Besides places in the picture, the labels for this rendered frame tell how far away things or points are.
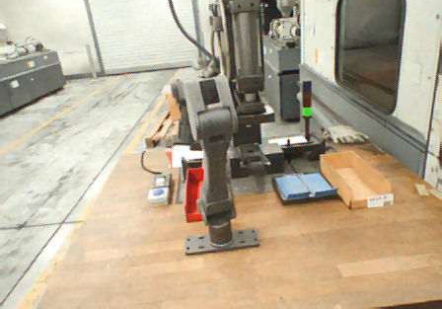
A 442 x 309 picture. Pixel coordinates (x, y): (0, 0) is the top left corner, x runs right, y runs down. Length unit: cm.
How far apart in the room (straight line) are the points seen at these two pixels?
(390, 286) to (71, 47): 1094
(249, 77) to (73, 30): 1026
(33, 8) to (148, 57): 353
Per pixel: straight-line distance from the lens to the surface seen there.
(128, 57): 1072
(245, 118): 114
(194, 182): 123
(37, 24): 1164
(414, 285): 87
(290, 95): 433
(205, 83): 71
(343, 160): 126
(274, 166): 123
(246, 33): 110
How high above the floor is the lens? 148
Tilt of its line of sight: 21 degrees down
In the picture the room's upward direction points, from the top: 7 degrees counter-clockwise
